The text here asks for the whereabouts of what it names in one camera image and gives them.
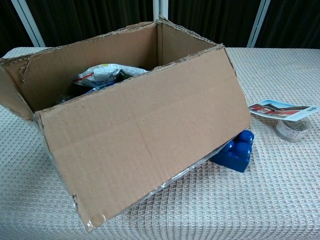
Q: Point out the brown cardboard box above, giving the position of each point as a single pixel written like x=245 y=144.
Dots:
x=150 y=137

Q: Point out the white printed snack bag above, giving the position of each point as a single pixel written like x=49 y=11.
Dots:
x=105 y=73

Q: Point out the blue plastic building block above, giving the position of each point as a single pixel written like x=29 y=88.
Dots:
x=237 y=162

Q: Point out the beige waffle tablecloth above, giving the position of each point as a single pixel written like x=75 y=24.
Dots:
x=225 y=205

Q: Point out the red building postcard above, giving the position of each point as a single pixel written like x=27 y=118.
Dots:
x=272 y=108

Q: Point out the black pleated curtain panel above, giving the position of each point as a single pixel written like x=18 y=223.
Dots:
x=87 y=17
x=297 y=25
x=212 y=20
x=10 y=25

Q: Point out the round clear plastic container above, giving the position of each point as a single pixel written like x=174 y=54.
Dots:
x=292 y=131

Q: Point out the white partition frame post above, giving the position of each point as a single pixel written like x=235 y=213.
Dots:
x=161 y=10
x=27 y=22
x=257 y=25

